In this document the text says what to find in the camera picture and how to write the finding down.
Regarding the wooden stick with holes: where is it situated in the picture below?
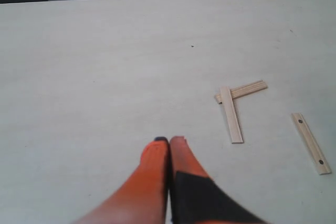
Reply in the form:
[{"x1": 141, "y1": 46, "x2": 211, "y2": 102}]
[{"x1": 291, "y1": 113, "x2": 332, "y2": 175}]

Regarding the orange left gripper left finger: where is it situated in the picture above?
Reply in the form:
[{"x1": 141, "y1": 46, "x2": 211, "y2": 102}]
[{"x1": 75, "y1": 136, "x2": 170, "y2": 223}]

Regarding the plain wooden stick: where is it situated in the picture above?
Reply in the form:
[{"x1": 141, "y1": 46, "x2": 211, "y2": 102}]
[
  {"x1": 220, "y1": 87, "x2": 244, "y2": 144},
  {"x1": 225, "y1": 80, "x2": 268, "y2": 100}
]

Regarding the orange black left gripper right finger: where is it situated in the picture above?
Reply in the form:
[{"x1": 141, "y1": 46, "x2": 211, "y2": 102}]
[{"x1": 170, "y1": 136, "x2": 265, "y2": 223}]

